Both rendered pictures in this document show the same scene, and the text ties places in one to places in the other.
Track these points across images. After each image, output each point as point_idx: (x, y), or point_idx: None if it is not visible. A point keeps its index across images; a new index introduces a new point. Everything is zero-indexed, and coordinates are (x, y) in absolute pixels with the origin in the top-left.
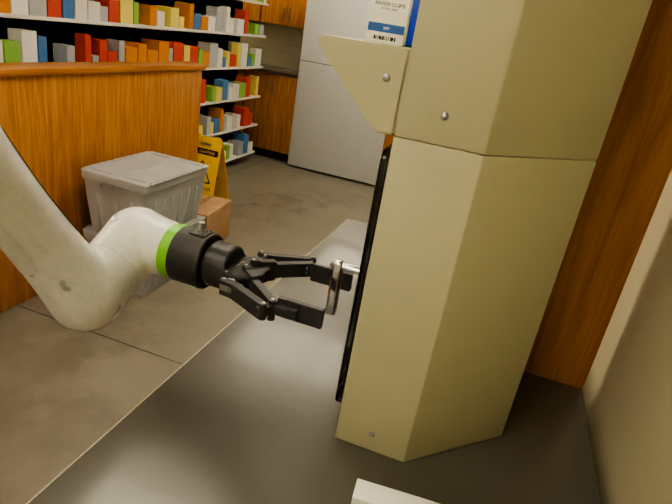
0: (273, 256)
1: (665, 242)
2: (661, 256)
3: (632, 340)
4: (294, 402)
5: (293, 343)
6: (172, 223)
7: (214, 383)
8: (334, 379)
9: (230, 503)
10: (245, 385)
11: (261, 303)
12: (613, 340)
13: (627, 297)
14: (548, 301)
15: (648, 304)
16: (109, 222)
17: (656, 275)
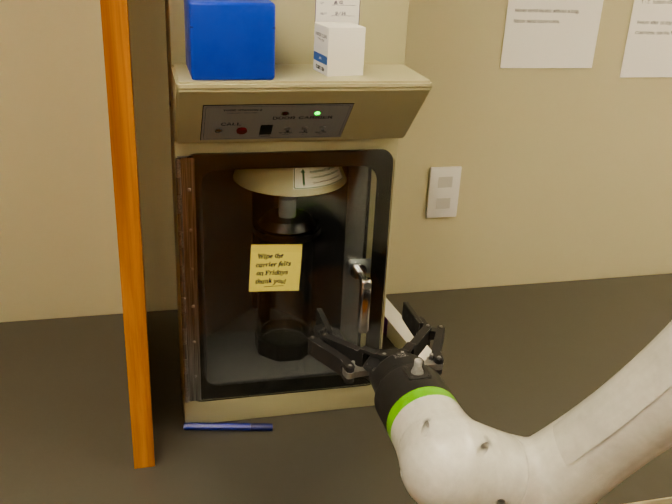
0: (346, 357)
1: (142, 149)
2: (147, 161)
3: (168, 234)
4: (365, 440)
5: (271, 483)
6: (431, 396)
7: (407, 497)
8: (301, 432)
9: (496, 422)
10: (383, 477)
11: (442, 327)
12: (118, 262)
13: (103, 222)
14: (143, 261)
15: (168, 199)
16: (492, 450)
17: (156, 176)
